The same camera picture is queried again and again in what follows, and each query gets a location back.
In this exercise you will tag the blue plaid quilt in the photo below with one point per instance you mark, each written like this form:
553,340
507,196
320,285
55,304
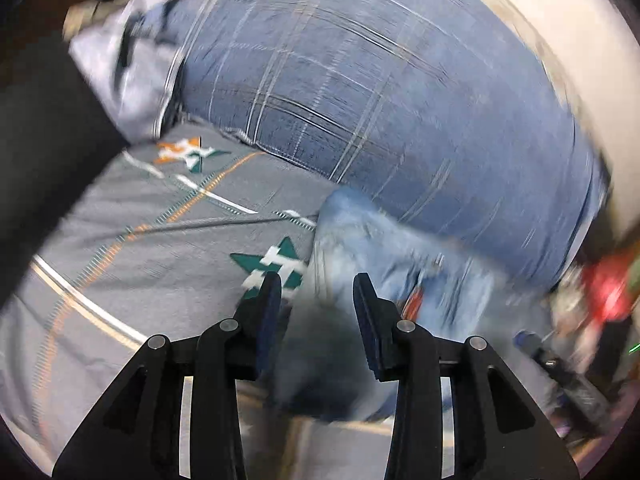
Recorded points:
400,85

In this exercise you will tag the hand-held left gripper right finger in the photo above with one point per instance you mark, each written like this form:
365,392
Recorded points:
367,325

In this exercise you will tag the blue jeans pants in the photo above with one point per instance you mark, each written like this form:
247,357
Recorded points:
360,250

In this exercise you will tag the grey star-print bed sheet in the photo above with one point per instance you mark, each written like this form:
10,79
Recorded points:
150,240

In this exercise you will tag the dark cloth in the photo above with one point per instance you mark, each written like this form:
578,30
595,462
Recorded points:
45,160

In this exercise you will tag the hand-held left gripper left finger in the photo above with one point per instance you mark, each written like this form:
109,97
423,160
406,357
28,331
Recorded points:
267,320

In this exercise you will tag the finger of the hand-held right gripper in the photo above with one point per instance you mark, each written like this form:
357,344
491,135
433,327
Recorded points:
530,342

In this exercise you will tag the pale blue pillow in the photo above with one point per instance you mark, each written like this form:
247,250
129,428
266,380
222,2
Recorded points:
130,75

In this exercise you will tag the red blurred object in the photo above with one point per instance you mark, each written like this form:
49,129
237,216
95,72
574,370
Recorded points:
610,287

